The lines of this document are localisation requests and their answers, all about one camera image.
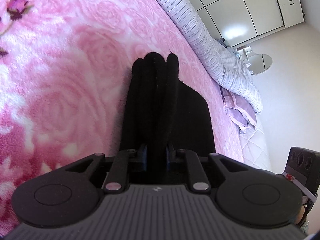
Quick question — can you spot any black sweater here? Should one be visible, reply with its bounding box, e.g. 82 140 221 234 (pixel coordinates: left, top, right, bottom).
120 52 215 157

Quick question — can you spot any folded lilac towel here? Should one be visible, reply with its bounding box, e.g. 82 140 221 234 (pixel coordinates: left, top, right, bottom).
220 87 257 133

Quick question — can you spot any lavender striped duvet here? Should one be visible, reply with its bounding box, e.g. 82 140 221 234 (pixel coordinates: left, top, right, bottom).
156 0 263 113

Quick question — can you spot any pink rose blanket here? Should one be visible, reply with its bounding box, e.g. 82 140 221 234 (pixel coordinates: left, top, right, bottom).
1 0 244 236

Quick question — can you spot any white wardrobe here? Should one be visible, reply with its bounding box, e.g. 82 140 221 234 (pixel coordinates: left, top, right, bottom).
189 0 304 46

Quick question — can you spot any black camera box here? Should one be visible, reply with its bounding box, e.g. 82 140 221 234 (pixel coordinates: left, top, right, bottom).
285 147 320 194

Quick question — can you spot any round wall mirror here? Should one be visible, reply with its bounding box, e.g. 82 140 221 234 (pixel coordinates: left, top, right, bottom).
243 54 273 75

